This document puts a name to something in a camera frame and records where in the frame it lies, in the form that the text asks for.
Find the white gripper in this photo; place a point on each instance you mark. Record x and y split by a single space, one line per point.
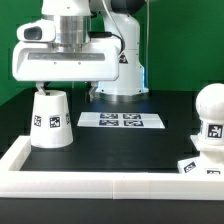
35 58

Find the white lamp shade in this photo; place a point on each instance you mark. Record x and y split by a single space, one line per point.
51 124

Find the white lamp bulb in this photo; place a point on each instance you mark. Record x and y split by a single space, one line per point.
210 108

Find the white lamp base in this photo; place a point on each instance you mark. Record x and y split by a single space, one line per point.
210 160

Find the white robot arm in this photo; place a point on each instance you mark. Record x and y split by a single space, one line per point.
79 21

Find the white marker plate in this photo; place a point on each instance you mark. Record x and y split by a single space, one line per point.
120 120

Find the white U-shaped fence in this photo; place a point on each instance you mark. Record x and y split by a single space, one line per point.
16 183

